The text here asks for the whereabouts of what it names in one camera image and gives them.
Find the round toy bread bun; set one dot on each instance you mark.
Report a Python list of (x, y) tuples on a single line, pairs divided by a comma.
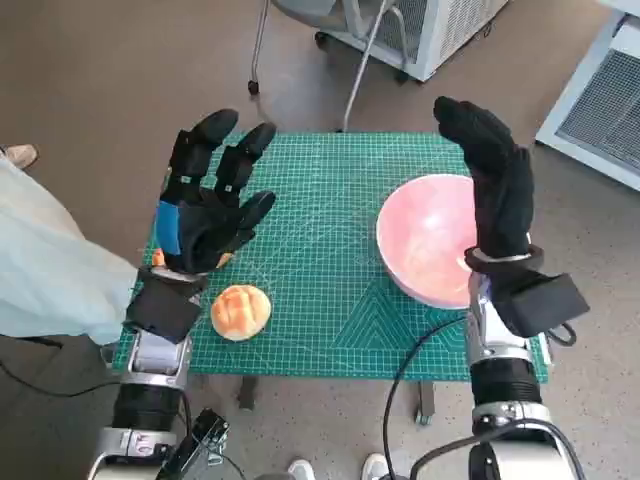
[(242, 312)]

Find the white shoe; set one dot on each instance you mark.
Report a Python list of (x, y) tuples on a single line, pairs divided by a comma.
[(301, 471), (376, 467)]

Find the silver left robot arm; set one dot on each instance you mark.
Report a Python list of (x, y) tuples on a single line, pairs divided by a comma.
[(150, 355)]

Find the green cutting mat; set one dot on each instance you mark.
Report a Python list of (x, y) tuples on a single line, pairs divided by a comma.
[(320, 250)]

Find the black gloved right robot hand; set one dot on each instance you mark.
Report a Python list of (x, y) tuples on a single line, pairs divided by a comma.
[(500, 190)]

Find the white unit with grey grille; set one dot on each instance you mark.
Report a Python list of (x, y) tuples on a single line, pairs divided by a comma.
[(595, 110)]

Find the grey chair with metal legs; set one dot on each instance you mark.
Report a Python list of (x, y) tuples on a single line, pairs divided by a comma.
[(320, 10)]

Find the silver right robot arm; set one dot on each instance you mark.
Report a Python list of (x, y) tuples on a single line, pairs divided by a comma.
[(505, 380)]

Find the pink bowl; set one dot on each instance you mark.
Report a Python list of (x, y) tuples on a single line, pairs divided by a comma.
[(425, 225)]

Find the white cabinet with vent grille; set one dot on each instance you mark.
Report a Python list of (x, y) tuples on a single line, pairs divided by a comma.
[(440, 30)]

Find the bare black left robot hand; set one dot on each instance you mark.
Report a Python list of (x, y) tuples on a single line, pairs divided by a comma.
[(200, 225)]

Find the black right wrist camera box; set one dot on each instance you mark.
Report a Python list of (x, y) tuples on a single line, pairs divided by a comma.
[(540, 300)]

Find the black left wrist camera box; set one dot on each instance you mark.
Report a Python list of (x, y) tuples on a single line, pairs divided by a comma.
[(160, 310)]

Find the black table leg with caster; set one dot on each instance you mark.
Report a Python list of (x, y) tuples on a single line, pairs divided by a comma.
[(425, 400)]

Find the black metal clamp stand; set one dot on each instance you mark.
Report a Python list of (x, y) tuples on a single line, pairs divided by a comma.
[(200, 440)]

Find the long toy bread roll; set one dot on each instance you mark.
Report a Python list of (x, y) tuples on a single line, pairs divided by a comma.
[(225, 259)]

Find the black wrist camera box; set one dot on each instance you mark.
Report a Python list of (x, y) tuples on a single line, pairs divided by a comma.
[(540, 300), (160, 310)]

